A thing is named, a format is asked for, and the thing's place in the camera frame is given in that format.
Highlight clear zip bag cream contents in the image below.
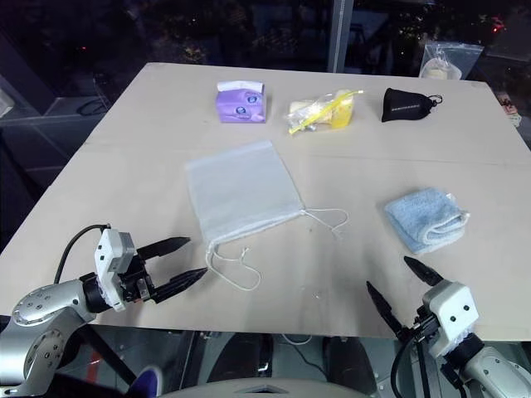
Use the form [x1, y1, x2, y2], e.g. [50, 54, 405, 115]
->
[417, 41, 485, 80]

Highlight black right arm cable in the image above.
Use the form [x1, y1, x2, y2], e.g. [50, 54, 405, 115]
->
[391, 336, 429, 398]

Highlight grey robot torso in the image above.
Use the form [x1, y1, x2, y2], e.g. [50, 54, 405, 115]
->
[165, 375, 374, 398]

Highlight small colourful packet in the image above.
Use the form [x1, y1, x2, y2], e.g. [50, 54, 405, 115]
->
[502, 98, 520, 122]

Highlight black drawstring pouch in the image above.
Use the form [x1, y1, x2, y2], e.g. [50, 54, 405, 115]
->
[380, 86, 444, 124]

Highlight dark rounded shape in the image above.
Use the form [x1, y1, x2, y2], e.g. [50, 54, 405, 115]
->
[324, 336, 375, 386]
[206, 334, 273, 382]

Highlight purple tissue pack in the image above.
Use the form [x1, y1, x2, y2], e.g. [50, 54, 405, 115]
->
[216, 79, 269, 124]

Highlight clear zip bag yellow contents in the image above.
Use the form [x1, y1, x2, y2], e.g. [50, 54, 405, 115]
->
[285, 85, 368, 136]

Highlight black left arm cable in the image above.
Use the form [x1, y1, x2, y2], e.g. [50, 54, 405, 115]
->
[55, 223, 113, 288]

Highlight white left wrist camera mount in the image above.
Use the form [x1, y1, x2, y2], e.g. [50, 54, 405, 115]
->
[93, 226, 139, 313]

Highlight white vertical post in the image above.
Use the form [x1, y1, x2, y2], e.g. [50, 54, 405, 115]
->
[333, 0, 353, 72]

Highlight light blue towel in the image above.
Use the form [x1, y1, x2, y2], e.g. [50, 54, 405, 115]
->
[383, 187, 472, 255]

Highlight white translucent drawstring bag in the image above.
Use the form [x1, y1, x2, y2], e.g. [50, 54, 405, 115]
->
[184, 139, 349, 294]

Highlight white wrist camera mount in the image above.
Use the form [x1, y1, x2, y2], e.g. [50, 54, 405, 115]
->
[93, 226, 139, 313]
[421, 280, 480, 360]

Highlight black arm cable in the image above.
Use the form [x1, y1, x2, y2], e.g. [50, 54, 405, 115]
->
[391, 336, 429, 398]
[55, 223, 113, 288]

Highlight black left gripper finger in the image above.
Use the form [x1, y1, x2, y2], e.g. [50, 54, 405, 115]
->
[135, 236, 192, 261]
[153, 267, 209, 303]

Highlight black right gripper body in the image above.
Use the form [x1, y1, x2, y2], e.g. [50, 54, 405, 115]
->
[397, 305, 440, 345]

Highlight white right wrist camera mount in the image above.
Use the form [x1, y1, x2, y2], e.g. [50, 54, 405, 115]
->
[421, 280, 480, 360]

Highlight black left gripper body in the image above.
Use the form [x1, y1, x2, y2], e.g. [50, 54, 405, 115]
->
[117, 250, 162, 307]

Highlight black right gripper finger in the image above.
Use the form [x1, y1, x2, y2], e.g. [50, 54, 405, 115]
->
[403, 255, 441, 288]
[365, 280, 410, 342]

